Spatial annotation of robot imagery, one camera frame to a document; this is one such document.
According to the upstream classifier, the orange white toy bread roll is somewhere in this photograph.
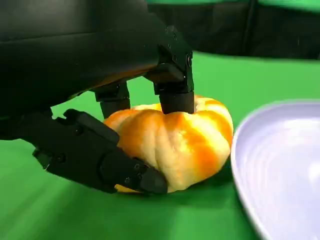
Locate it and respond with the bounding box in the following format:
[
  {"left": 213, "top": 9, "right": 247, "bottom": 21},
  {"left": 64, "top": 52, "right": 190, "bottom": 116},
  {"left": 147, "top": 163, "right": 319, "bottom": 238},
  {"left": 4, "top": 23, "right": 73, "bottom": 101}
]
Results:
[{"left": 103, "top": 94, "right": 235, "bottom": 195}]

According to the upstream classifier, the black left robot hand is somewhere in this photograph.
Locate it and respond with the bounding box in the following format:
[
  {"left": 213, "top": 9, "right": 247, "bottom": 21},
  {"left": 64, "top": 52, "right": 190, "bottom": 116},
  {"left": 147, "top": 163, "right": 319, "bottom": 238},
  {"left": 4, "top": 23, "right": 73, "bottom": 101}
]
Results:
[{"left": 0, "top": 0, "right": 195, "bottom": 196}]

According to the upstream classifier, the green table cloth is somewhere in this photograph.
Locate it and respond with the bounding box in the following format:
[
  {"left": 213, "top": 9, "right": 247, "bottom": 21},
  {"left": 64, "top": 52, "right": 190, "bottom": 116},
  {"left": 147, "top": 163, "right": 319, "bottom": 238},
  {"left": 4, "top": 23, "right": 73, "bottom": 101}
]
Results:
[{"left": 0, "top": 51, "right": 320, "bottom": 240}]

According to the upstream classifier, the black backdrop curtain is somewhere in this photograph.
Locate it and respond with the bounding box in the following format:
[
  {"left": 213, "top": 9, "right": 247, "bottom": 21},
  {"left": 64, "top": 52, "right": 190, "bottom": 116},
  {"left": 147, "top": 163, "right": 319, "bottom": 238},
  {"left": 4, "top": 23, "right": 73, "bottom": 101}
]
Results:
[{"left": 147, "top": 2, "right": 320, "bottom": 61}]

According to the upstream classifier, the lilac plate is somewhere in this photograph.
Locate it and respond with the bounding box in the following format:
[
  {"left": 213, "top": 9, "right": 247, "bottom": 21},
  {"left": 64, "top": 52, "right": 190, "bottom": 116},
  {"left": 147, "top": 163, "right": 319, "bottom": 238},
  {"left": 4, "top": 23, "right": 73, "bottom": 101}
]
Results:
[{"left": 230, "top": 99, "right": 320, "bottom": 240}]

